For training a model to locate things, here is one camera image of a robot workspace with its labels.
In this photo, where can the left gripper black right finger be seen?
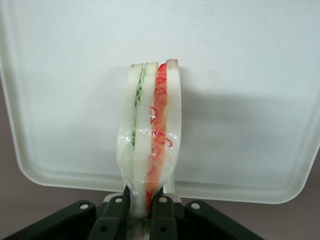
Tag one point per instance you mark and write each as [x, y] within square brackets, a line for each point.
[162, 220]

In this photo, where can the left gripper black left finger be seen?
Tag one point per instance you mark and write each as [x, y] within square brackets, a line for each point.
[110, 220]

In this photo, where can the plastic-wrapped triangle sandwich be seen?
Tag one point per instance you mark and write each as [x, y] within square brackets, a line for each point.
[142, 125]

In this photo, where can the white plastic serving tray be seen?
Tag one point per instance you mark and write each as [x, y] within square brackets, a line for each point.
[75, 75]

